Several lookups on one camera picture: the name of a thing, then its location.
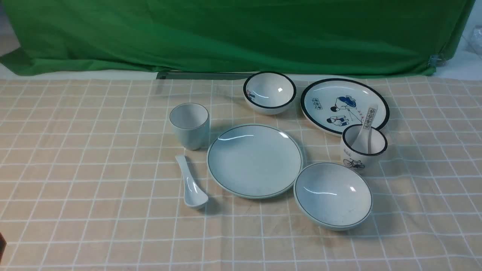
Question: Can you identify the clear plastic sheet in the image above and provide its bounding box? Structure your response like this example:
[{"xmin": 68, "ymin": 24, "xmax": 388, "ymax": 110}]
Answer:
[{"xmin": 465, "ymin": 24, "xmax": 482, "ymax": 57}]

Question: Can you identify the green backdrop cloth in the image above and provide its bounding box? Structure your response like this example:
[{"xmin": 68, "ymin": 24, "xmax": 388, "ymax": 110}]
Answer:
[{"xmin": 1, "ymin": 0, "xmax": 474, "ymax": 78}]

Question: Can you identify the white bicycle cup black rim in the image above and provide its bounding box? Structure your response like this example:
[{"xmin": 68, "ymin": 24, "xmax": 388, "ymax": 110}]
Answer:
[{"xmin": 340, "ymin": 125, "xmax": 388, "ymax": 173}]

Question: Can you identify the pale blue cup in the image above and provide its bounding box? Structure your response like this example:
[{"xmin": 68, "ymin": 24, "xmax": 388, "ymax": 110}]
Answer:
[{"xmin": 169, "ymin": 103, "xmax": 210, "ymax": 151}]

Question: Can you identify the pale blue plate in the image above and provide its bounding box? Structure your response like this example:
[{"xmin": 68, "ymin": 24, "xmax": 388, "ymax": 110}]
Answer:
[{"xmin": 207, "ymin": 124, "xmax": 304, "ymax": 199}]

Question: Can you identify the metal binder clip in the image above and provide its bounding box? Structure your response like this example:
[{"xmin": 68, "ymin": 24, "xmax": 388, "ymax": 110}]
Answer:
[{"xmin": 427, "ymin": 54, "xmax": 447, "ymax": 67}]

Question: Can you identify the pale blue spoon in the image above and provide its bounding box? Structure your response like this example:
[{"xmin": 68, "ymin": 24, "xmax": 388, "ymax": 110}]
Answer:
[{"xmin": 175, "ymin": 155, "xmax": 209, "ymax": 210}]

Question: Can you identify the white spoon with characters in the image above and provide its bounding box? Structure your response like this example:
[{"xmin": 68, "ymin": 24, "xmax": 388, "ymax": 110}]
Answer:
[{"xmin": 351, "ymin": 104, "xmax": 378, "ymax": 153}]

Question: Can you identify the white cartoon plate black rim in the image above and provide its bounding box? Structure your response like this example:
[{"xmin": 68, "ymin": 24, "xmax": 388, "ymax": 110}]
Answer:
[{"xmin": 300, "ymin": 78, "xmax": 390, "ymax": 137}]

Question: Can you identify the white bowl black rim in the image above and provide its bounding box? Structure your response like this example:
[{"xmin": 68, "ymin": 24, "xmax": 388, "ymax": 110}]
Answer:
[{"xmin": 243, "ymin": 72, "xmax": 297, "ymax": 115}]

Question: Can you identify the pale blue bowl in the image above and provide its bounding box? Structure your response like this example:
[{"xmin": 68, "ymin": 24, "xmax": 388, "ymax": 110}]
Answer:
[{"xmin": 293, "ymin": 163, "xmax": 374, "ymax": 231}]

